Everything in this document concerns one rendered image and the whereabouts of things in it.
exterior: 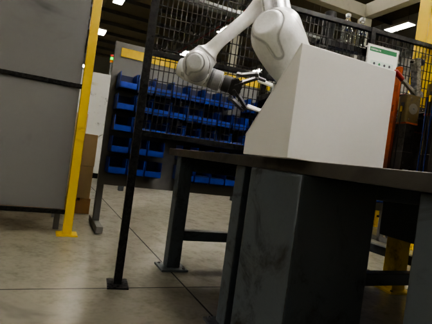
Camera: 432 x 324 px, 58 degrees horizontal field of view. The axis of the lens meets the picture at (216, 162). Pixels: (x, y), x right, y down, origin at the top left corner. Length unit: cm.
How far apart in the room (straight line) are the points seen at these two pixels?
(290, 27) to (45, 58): 203
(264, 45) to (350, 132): 37
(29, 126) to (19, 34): 60
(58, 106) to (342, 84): 213
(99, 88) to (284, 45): 673
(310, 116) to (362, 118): 19
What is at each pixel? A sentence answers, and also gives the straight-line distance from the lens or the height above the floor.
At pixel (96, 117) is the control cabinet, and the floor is 116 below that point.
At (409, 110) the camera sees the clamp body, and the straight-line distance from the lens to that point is 184.
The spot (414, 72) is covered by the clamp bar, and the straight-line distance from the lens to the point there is 191.
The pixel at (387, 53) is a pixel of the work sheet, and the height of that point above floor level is 142.
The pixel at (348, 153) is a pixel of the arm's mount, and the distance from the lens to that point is 122.
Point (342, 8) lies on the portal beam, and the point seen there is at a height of 329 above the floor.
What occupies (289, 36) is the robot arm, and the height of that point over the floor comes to 106.
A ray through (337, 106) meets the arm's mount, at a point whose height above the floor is 87.
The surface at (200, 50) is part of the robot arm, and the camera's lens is 160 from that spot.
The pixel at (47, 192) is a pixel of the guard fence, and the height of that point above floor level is 29.
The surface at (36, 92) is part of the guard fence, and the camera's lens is 292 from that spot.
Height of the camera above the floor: 67
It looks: level
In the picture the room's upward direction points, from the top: 8 degrees clockwise
